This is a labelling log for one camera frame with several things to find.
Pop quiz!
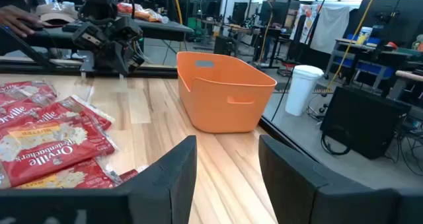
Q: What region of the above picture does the person's hand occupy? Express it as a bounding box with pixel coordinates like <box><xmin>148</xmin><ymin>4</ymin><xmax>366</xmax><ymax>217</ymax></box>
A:
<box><xmin>0</xmin><ymin>5</ymin><xmax>46</xmax><ymax>38</ymax></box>

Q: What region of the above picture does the black desk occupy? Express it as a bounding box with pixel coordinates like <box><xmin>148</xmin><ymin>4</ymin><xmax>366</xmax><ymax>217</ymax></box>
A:
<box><xmin>0</xmin><ymin>17</ymin><xmax>195</xmax><ymax>56</ymax></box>

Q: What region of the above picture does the black equipment box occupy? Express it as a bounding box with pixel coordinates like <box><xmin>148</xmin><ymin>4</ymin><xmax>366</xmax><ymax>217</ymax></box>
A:
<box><xmin>319</xmin><ymin>87</ymin><xmax>412</xmax><ymax>161</ymax></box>

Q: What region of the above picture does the red Orville popcorn bag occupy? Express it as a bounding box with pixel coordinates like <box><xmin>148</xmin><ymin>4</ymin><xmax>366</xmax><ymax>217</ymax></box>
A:
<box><xmin>0</xmin><ymin>81</ymin><xmax>59</xmax><ymax>108</ymax></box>
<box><xmin>34</xmin><ymin>94</ymin><xmax>116</xmax><ymax>131</ymax></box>
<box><xmin>0</xmin><ymin>100</ymin><xmax>46</xmax><ymax>129</ymax></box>
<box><xmin>0</xmin><ymin>118</ymin><xmax>118</xmax><ymax>188</ymax></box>
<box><xmin>15</xmin><ymin>157</ymin><xmax>148</xmax><ymax>190</ymax></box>

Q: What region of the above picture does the black monitor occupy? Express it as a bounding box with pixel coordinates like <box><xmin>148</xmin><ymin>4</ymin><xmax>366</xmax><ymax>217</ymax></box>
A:
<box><xmin>231</xmin><ymin>1</ymin><xmax>249</xmax><ymax>25</ymax></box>

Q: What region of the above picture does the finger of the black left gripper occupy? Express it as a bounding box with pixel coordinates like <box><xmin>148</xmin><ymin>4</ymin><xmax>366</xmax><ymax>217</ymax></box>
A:
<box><xmin>110</xmin><ymin>15</ymin><xmax>143</xmax><ymax>43</ymax></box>
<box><xmin>71</xmin><ymin>21</ymin><xmax>103</xmax><ymax>52</ymax></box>

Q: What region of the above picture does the black coiled cable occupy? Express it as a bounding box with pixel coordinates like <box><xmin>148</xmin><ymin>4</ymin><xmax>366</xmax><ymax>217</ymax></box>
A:
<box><xmin>320</xmin><ymin>133</ymin><xmax>352</xmax><ymax>157</ymax></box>

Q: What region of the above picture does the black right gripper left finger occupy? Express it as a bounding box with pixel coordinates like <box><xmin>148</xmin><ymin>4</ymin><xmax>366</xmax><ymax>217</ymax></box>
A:
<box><xmin>0</xmin><ymin>135</ymin><xmax>198</xmax><ymax>224</ymax></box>

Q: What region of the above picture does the white trash bin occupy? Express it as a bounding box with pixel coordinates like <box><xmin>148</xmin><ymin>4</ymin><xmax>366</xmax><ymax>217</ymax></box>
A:
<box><xmin>284</xmin><ymin>64</ymin><xmax>325</xmax><ymax>117</ymax></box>

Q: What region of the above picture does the white yellow bucket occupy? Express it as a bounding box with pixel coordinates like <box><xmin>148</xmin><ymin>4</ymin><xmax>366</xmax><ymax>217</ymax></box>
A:
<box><xmin>356</xmin><ymin>26</ymin><xmax>373</xmax><ymax>46</ymax></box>

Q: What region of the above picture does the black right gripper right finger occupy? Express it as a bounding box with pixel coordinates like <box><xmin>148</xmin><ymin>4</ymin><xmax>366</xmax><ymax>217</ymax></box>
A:
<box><xmin>258</xmin><ymin>134</ymin><xmax>423</xmax><ymax>224</ymax></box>

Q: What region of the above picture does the beige baseball cap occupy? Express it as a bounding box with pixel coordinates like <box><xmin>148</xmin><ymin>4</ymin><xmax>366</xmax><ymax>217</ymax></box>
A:
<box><xmin>34</xmin><ymin>2</ymin><xmax>79</xmax><ymax>25</ymax></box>

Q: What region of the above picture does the orange snack bag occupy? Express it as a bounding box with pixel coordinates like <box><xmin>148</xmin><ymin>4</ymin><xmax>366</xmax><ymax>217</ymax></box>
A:
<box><xmin>117</xmin><ymin>2</ymin><xmax>169</xmax><ymax>24</ymax></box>

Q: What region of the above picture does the yellow hanging cable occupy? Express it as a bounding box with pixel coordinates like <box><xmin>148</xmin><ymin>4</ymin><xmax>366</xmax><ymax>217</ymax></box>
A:
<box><xmin>325</xmin><ymin>0</ymin><xmax>377</xmax><ymax>89</ymax></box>
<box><xmin>171</xmin><ymin>0</ymin><xmax>184</xmax><ymax>26</ymax></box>

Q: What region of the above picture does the orange plastic basket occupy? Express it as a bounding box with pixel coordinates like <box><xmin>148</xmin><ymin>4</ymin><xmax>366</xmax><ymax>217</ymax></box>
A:
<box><xmin>176</xmin><ymin>51</ymin><xmax>278</xmax><ymax>134</ymax></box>

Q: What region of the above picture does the white hanging cloth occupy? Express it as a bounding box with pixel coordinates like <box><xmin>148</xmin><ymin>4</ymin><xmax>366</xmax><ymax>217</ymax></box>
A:
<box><xmin>310</xmin><ymin>5</ymin><xmax>350</xmax><ymax>55</ymax></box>

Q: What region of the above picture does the long black floor cable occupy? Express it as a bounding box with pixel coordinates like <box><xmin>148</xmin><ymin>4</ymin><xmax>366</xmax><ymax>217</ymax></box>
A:
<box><xmin>270</xmin><ymin>0</ymin><xmax>332</xmax><ymax>122</ymax></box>

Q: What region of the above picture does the black computer mouse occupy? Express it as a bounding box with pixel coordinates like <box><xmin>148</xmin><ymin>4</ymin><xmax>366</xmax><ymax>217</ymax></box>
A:
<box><xmin>18</xmin><ymin>19</ymin><xmax>46</xmax><ymax>32</ymax></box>

